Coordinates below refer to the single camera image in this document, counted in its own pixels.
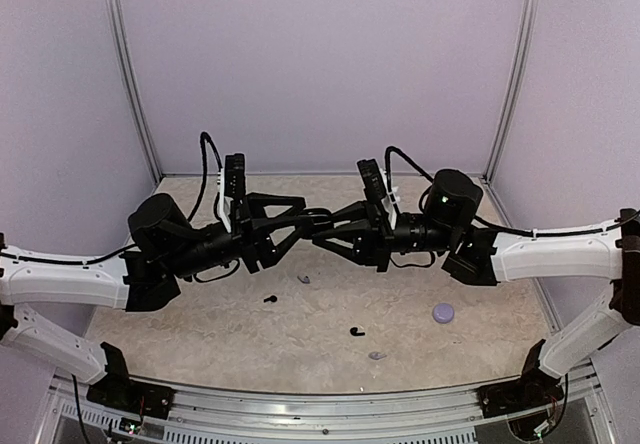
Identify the right aluminium corner post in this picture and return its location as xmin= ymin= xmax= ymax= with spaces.
xmin=483 ymin=0 xmax=539 ymax=186

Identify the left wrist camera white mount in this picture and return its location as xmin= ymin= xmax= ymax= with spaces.
xmin=214 ymin=153 xmax=246 ymax=233

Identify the left aluminium corner post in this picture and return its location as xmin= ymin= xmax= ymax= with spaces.
xmin=105 ymin=0 xmax=164 ymax=185

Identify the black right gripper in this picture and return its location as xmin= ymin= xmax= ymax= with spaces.
xmin=311 ymin=199 xmax=457 ymax=273

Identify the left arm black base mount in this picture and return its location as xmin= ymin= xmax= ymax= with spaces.
xmin=86 ymin=342 xmax=176 ymax=420

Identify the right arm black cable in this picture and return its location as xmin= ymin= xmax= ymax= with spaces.
xmin=383 ymin=145 xmax=640 ymax=238

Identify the purple earbud near front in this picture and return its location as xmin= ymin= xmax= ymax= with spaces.
xmin=368 ymin=351 xmax=387 ymax=361

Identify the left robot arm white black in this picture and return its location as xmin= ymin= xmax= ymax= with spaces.
xmin=1 ymin=193 xmax=331 ymax=409

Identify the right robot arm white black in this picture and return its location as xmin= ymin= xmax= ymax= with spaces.
xmin=311 ymin=161 xmax=639 ymax=408

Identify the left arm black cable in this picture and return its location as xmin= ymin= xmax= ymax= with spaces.
xmin=187 ymin=131 xmax=224 ymax=223

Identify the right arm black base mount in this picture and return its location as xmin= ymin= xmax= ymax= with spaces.
xmin=477 ymin=339 xmax=566 ymax=418

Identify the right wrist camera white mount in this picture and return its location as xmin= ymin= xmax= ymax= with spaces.
xmin=357 ymin=159 xmax=400 ymax=230

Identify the purple charging case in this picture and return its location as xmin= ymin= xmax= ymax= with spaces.
xmin=432 ymin=303 xmax=455 ymax=324

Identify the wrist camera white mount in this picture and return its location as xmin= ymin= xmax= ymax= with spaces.
xmin=214 ymin=153 xmax=246 ymax=233
xmin=357 ymin=159 xmax=400 ymax=230

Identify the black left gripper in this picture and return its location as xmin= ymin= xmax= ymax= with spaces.
xmin=166 ymin=192 xmax=314 ymax=280

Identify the aluminium front rail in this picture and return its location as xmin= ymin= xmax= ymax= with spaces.
xmin=30 ymin=362 xmax=619 ymax=443

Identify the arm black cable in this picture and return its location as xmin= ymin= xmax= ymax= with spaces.
xmin=187 ymin=131 xmax=224 ymax=223
xmin=383 ymin=145 xmax=640 ymax=238

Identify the aluminium corner post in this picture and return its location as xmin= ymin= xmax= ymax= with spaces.
xmin=483 ymin=0 xmax=539 ymax=186
xmin=105 ymin=0 xmax=164 ymax=185

